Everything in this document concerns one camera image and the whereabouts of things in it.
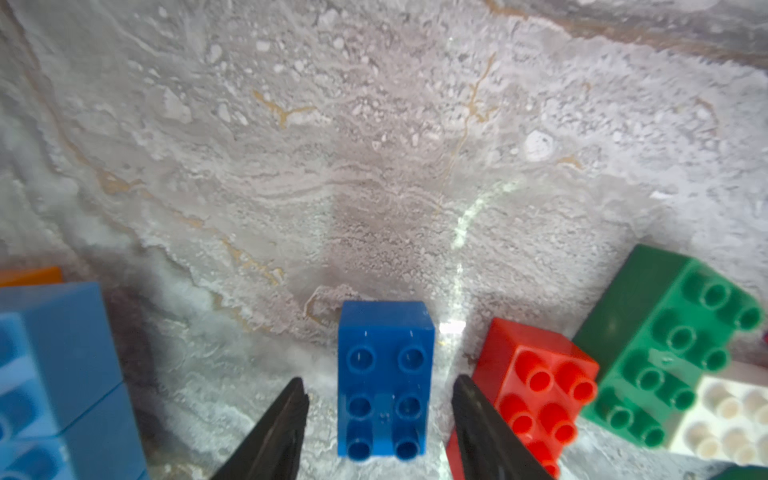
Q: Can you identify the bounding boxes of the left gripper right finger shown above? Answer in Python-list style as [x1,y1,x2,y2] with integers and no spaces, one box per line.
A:
[451,374,551,480]

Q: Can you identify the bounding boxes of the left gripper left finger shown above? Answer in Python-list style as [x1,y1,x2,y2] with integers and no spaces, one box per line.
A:
[212,377,310,480]

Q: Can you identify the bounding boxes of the dark blue brick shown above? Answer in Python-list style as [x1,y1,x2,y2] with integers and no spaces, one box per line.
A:
[337,300,435,462]

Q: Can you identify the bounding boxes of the light blue brick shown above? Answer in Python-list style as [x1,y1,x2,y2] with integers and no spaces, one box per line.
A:
[1,282,123,443]
[1,384,148,480]

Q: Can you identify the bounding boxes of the white brick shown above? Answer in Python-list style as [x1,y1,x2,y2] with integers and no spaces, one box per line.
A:
[665,361,767,467]

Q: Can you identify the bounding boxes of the orange brick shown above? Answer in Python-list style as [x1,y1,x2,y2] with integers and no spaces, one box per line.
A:
[0,266,64,288]

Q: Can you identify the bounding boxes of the red brick centre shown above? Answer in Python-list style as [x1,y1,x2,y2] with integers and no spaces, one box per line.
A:
[472,318,599,479]

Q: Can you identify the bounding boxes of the green brick upper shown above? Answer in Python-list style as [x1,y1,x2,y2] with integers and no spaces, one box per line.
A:
[572,244,764,449]

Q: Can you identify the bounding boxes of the green brick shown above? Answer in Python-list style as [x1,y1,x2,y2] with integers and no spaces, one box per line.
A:
[572,244,764,449]
[710,466,768,480]

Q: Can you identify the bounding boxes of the green brick lower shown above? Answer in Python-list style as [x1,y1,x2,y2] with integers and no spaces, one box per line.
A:
[710,466,768,480]

